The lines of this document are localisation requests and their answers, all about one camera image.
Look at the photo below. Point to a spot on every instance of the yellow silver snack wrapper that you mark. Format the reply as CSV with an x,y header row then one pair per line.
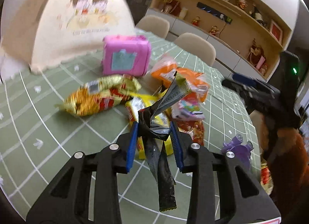
x,y
140,102

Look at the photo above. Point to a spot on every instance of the pink toy box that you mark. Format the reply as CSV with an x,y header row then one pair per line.
x,y
126,55

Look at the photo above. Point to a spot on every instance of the black silver wrapper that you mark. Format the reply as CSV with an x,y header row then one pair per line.
x,y
154,143

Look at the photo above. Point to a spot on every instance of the orange sleeve forearm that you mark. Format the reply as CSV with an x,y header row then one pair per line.
x,y
288,166

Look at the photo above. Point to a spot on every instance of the wooden wall shelf unit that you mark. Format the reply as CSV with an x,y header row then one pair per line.
x,y
248,34

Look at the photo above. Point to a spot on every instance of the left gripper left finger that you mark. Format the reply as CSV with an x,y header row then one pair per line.
x,y
85,189

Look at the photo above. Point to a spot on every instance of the beige chair far left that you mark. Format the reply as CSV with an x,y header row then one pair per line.
x,y
154,24

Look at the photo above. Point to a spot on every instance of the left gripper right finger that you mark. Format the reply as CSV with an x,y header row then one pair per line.
x,y
222,189

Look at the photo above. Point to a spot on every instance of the red framed picture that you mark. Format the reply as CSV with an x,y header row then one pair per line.
x,y
276,31

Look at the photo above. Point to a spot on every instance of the right hand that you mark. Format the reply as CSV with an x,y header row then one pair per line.
x,y
268,140

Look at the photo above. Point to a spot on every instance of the black power strip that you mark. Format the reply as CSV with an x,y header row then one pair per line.
x,y
214,12

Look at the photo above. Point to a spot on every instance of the green grid tablecloth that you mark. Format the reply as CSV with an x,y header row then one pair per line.
x,y
37,139

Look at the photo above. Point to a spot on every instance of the orange snack wrapper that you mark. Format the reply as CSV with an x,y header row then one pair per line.
x,y
166,69

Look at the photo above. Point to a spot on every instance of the gold red snack bag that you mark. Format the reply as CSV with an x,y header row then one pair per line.
x,y
101,94

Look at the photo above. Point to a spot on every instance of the red gold snack packet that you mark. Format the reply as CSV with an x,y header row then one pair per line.
x,y
194,128

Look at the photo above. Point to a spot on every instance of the beige cartoon food cover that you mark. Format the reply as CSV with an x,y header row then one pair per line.
x,y
46,33

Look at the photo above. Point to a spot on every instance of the beige chair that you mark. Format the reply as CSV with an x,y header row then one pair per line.
x,y
197,46
154,24

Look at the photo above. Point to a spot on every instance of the colourful clear wrapper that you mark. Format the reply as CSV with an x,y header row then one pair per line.
x,y
187,109

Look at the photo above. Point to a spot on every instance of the purple toy cup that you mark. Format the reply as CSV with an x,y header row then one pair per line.
x,y
240,150

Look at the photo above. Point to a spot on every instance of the beige chair far right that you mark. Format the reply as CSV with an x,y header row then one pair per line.
x,y
197,46

